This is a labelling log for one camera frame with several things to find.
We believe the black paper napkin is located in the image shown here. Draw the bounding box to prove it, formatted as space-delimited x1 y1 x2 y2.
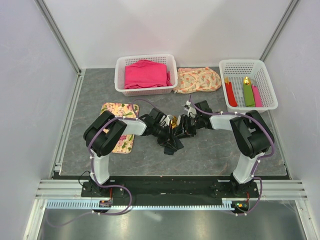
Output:
164 123 190 155

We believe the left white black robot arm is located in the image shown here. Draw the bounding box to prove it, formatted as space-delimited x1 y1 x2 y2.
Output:
83 107 182 197

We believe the purple cable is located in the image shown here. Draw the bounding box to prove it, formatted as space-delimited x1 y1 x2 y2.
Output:
45 97 161 228
188 94 277 216

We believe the front aluminium rail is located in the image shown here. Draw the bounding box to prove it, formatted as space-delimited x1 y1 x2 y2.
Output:
35 179 308 201

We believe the right aluminium frame post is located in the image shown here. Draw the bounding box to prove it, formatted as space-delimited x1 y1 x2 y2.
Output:
259 0 300 62

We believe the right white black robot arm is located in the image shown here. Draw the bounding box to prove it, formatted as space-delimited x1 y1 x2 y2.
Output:
174 100 275 197

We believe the floral placemat tray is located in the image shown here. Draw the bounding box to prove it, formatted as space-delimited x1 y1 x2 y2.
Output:
100 102 140 154

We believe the blue slotted cable duct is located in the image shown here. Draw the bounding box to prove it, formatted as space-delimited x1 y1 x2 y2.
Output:
46 199 248 211

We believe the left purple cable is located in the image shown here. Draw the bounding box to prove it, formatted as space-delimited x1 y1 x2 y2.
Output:
45 97 161 228

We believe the floral drawstring pouch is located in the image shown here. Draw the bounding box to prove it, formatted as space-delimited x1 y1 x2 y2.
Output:
173 67 222 94

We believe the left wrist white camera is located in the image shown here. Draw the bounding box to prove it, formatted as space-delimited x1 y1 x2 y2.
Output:
160 114 173 127

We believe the red napkin roll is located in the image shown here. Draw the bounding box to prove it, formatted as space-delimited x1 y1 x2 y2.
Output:
224 77 238 107

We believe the left aluminium frame post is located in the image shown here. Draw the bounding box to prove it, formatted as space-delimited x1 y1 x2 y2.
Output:
35 0 82 75

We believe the wrist white camera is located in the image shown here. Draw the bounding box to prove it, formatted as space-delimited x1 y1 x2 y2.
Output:
160 114 173 127
184 100 197 118

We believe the pink napkin roll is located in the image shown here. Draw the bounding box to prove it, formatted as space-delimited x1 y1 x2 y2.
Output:
251 84 263 108

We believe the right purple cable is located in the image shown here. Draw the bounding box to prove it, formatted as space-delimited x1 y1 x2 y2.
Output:
188 94 277 216

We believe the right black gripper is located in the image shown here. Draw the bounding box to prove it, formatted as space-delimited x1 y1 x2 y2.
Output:
173 114 203 139

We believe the white basket with rolls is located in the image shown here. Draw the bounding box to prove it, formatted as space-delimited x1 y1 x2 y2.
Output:
219 59 278 113

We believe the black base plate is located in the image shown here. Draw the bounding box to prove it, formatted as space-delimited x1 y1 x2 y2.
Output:
81 176 259 199

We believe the white basket with pink cloth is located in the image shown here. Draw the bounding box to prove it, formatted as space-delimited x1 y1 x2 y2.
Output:
114 53 178 97

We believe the pink folded cloth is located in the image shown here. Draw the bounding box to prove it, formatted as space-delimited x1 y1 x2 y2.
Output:
124 59 172 89

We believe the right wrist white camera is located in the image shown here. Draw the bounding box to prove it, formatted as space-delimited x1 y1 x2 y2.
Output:
184 100 197 118

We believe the aluminium frame post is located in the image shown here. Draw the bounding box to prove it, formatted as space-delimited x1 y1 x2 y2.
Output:
35 0 82 75
259 0 300 62

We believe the green napkin roll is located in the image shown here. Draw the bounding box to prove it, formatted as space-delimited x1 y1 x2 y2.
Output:
243 76 255 108

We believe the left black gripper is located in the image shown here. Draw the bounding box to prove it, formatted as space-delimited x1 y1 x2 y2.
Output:
151 124 177 151

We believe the gold spoon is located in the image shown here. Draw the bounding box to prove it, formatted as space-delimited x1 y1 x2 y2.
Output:
170 116 178 129

